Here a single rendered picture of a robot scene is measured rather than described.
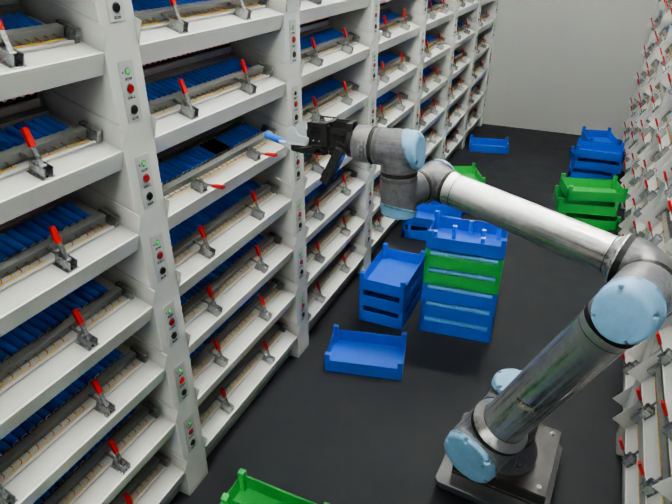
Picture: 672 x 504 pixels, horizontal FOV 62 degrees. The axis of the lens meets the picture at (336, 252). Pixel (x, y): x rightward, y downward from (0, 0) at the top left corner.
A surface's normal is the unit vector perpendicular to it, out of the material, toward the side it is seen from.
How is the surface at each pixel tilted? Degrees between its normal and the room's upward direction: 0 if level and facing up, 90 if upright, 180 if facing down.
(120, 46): 90
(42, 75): 108
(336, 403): 0
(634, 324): 83
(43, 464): 18
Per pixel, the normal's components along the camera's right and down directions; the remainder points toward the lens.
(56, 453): 0.28, -0.77
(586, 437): 0.00, -0.87
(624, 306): -0.64, 0.27
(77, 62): 0.87, 0.46
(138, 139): 0.91, 0.20
